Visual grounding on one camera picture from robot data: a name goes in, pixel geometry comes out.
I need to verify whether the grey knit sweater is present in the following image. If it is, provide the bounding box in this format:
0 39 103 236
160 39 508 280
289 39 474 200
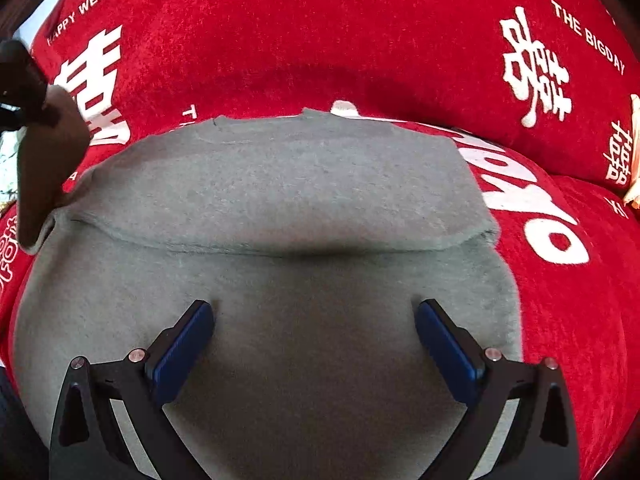
13 87 523 479

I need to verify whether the cream and red plush toy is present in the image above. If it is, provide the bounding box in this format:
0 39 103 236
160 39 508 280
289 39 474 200
624 94 640 209

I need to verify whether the red wedding bed cover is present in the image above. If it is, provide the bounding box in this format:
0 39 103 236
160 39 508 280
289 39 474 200
30 0 639 479

